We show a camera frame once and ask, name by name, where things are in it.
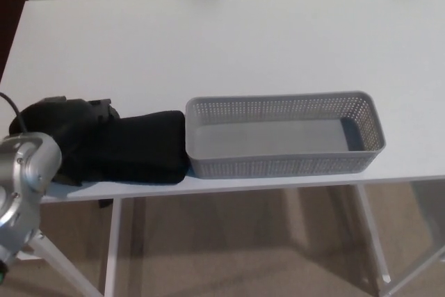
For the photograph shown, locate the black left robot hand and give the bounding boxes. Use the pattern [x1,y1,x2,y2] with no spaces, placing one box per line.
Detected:
[8,96,121,186]

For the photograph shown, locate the black cloth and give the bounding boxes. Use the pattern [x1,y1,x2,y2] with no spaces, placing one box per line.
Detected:
[71,110,187,186]

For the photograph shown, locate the grey perforated plastic basket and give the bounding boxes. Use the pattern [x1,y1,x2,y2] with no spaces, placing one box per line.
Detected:
[185,90,387,180]

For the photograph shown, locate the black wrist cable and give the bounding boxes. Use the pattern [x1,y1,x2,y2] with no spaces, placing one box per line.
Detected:
[0,92,27,134]

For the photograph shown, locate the white table frame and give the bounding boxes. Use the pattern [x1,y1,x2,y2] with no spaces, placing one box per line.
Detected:
[20,184,445,297]

